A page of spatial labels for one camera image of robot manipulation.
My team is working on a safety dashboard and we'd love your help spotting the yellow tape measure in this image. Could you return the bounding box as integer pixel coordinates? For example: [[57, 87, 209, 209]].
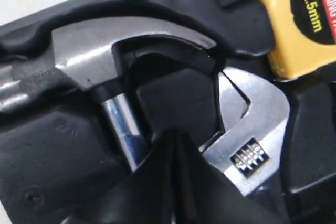
[[260, 0, 335, 80]]

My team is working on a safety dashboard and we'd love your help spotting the black plastic tool case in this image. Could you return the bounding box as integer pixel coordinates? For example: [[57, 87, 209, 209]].
[[1, 0, 335, 223]]

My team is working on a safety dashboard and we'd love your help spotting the chrome adjustable wrench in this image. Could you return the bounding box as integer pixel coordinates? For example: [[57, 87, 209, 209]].
[[199, 66, 292, 224]]

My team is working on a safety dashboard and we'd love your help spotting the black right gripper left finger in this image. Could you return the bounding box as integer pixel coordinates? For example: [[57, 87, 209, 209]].
[[64, 129, 175, 223]]

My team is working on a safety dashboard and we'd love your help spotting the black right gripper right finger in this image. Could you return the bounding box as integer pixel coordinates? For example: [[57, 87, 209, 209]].
[[172, 132, 288, 223]]

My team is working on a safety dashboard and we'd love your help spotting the claw hammer black grip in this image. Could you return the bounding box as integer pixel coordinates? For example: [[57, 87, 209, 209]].
[[1, 16, 216, 170]]

